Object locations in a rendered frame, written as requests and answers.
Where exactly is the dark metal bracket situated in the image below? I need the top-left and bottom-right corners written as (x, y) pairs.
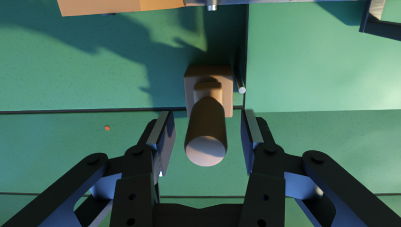
top-left (359, 0), bottom-right (401, 42)

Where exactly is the orange wooden board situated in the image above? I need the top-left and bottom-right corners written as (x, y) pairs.
top-left (57, 0), bottom-right (186, 17)

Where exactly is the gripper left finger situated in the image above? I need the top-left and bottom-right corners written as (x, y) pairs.
top-left (0, 110), bottom-right (176, 227)

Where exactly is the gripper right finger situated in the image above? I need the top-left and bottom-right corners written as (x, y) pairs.
top-left (239, 109), bottom-right (401, 227)

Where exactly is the tan wooden wedge with peg handle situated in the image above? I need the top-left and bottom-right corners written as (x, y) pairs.
top-left (183, 65), bottom-right (235, 168)

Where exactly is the small grey metal pin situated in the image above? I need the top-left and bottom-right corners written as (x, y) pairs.
top-left (235, 73), bottom-right (247, 95)

